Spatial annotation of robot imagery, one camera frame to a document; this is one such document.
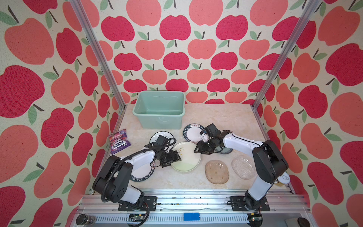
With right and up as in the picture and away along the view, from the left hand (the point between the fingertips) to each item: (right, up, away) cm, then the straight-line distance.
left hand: (178, 164), depth 86 cm
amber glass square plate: (+24, -5, +1) cm, 25 cm away
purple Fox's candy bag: (-41, +13, +10) cm, 44 cm away
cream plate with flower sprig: (+8, +2, +1) cm, 8 cm away
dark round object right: (+56, -18, -24) cm, 63 cm away
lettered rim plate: (-21, -5, -1) cm, 22 cm away
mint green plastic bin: (-15, +35, +26) cm, 46 cm away
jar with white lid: (+60, -6, -8) cm, 60 cm away
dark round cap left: (-42, -17, -24) cm, 51 cm away
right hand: (+12, +5, +3) cm, 13 cm away
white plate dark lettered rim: (+10, +17, +20) cm, 28 cm away
